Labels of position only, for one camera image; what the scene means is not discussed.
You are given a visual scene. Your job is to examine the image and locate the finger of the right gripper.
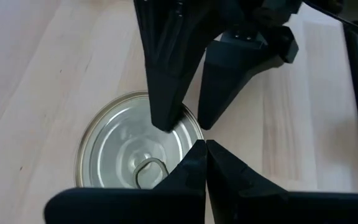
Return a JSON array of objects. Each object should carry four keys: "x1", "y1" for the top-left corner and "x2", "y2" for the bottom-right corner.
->
[
  {"x1": 134, "y1": 0, "x2": 218, "y2": 133},
  {"x1": 197, "y1": 26, "x2": 300, "y2": 131}
]

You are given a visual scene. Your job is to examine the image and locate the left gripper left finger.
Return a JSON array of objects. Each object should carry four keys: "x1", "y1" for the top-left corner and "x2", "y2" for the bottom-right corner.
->
[{"x1": 44, "y1": 139, "x2": 207, "y2": 224}]

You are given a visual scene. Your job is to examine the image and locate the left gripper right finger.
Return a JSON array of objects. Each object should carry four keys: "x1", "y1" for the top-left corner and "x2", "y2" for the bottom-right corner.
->
[{"x1": 206, "y1": 139, "x2": 358, "y2": 224}]

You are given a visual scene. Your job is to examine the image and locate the Wild Planet blue tuna can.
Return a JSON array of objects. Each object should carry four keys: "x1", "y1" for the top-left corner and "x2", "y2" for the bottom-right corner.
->
[{"x1": 74, "y1": 90, "x2": 204, "y2": 190}]

